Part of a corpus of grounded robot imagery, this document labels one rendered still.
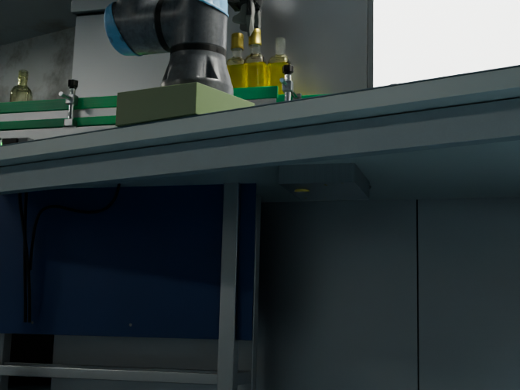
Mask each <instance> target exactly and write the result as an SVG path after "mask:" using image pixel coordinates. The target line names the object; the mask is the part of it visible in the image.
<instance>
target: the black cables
mask: <svg viewBox="0 0 520 390"><path fill-rule="evenodd" d="M120 186H121V184H120V183H118V186H117V190H116V193H115V196H114V198H113V200H112V201H111V202H110V204H109V205H107V206H106V207H104V208H102V209H100V210H76V209H72V208H69V207H64V206H60V205H49V206H47V207H44V208H43V209H42V210H40V211H39V213H38V214H37V216H36V219H35V223H34V226H33V230H32V240H31V247H30V256H29V253H28V246H27V239H26V223H27V199H28V192H26V193H25V196H24V216H23V210H22V196H21V193H18V199H19V212H20V217H21V223H22V234H23V292H24V321H23V322H25V323H27V286H28V323H31V282H30V270H32V263H33V245H34V239H35V233H36V226H37V223H38V220H39V216H40V215H41V213H42V212H43V211H44V210H46V209H49V208H60V209H64V210H69V211H73V212H76V213H81V214H96V213H100V212H102V211H104V210H107V209H108V208H109V207H110V206H111V205H112V204H113V203H114V202H115V200H116V198H117V196H118V192H119V190H120ZM26 272H27V279H26Z"/></svg>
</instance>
